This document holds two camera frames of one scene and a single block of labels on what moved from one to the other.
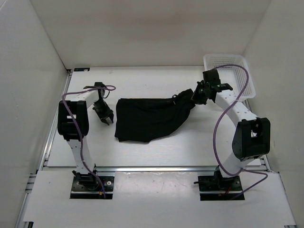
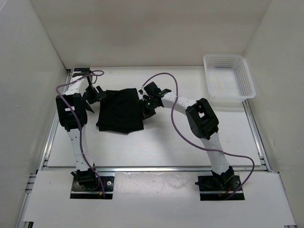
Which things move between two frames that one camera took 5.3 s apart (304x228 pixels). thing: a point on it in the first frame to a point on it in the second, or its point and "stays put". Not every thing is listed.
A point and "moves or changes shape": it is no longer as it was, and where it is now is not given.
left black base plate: x=90 y=187 stays put
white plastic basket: x=235 y=75 stays put
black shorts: x=146 y=120 moves or changes shape
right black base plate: x=220 y=183 stays put
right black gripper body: x=200 y=95 to x=148 y=107
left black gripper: x=109 y=113 to x=99 y=96
